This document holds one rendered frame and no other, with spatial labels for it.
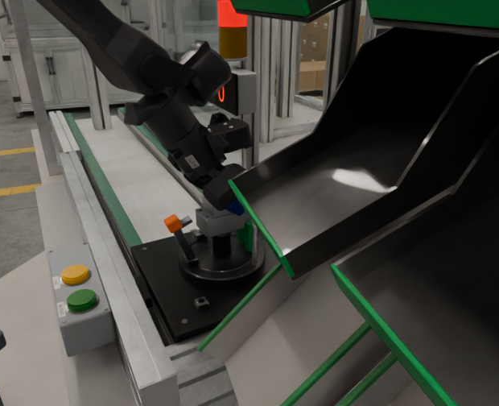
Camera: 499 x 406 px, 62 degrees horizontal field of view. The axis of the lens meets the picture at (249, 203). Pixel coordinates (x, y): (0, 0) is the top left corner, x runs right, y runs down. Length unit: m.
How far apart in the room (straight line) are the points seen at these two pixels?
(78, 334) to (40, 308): 0.21
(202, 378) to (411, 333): 0.36
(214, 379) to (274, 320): 0.14
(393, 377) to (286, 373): 0.11
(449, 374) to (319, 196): 0.17
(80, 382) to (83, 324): 0.09
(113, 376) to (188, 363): 0.17
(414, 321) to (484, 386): 0.05
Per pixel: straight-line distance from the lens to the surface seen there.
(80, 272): 0.71
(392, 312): 0.26
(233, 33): 0.76
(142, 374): 0.55
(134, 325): 0.62
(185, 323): 0.58
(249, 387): 0.46
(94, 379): 0.69
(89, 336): 0.66
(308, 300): 0.45
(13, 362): 0.77
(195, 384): 0.57
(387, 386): 0.37
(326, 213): 0.32
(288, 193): 0.36
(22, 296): 0.90
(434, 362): 0.24
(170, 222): 0.60
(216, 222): 0.61
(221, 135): 0.56
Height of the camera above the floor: 1.36
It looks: 27 degrees down
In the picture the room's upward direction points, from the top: straight up
